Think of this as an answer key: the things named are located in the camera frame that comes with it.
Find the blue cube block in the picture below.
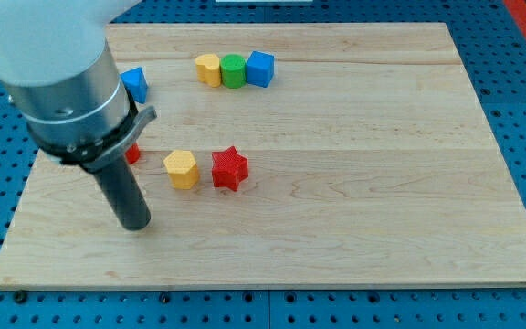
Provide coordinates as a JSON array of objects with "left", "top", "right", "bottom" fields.
[{"left": 246, "top": 51, "right": 275, "bottom": 88}]

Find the yellow heart block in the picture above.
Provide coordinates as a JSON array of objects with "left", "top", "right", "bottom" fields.
[{"left": 195, "top": 54, "right": 222, "bottom": 88}]

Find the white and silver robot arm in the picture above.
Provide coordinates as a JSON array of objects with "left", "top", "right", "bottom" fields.
[{"left": 0, "top": 0, "right": 156, "bottom": 173}]

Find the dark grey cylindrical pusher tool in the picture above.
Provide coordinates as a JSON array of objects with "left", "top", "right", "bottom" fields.
[{"left": 93, "top": 156, "right": 151, "bottom": 231}]

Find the small red block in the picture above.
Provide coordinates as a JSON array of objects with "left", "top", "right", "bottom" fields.
[{"left": 125, "top": 143, "right": 141, "bottom": 165}]

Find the blue triangle block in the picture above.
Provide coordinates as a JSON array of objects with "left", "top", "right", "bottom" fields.
[{"left": 121, "top": 67, "right": 149, "bottom": 104}]

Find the light wooden board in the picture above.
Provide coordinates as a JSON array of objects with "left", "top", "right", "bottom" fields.
[{"left": 0, "top": 23, "right": 526, "bottom": 291}]

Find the yellow hexagon block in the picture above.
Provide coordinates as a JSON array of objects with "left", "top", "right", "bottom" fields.
[{"left": 163, "top": 150, "right": 200, "bottom": 190}]

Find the red star block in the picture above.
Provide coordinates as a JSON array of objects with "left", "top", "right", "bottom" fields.
[{"left": 211, "top": 146, "right": 248, "bottom": 192}]

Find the green cylinder block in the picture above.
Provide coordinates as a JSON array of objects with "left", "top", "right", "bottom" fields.
[{"left": 220, "top": 54, "right": 246, "bottom": 89}]

